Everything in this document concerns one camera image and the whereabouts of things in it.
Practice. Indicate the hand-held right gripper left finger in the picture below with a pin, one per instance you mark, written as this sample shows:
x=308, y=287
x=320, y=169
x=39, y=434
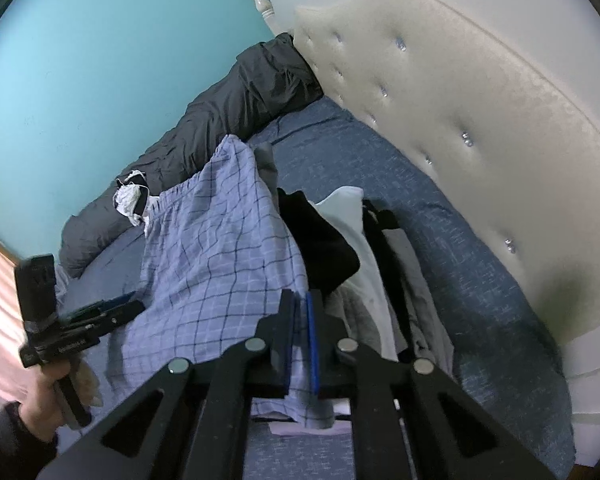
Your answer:
x=291, y=340

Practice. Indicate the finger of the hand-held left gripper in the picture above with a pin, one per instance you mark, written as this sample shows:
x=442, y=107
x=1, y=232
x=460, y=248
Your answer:
x=105, y=304
x=120, y=314

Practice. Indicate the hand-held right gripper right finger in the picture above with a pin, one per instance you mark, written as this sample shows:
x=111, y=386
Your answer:
x=312, y=345

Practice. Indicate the blue plaid boxer shorts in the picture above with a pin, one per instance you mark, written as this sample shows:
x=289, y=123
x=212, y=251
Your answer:
x=215, y=260

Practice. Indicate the person's left forearm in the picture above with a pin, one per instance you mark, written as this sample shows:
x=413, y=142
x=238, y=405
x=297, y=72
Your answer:
x=15, y=445

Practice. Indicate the pile of folded clothes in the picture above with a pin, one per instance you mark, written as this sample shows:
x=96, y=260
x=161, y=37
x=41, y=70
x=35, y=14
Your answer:
x=340, y=250

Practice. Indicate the person's left hand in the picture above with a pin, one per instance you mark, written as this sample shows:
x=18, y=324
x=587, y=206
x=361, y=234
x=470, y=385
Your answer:
x=42, y=405

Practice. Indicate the pink curtain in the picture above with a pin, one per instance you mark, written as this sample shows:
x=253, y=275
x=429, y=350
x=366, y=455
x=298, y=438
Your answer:
x=0, y=310

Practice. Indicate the white and black garment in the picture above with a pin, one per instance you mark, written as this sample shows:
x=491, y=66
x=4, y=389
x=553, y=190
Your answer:
x=127, y=200

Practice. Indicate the dark grey rolled duvet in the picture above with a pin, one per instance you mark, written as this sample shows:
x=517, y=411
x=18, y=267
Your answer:
x=240, y=95

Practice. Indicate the cream tufted headboard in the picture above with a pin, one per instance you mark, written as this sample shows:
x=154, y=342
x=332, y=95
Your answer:
x=455, y=110

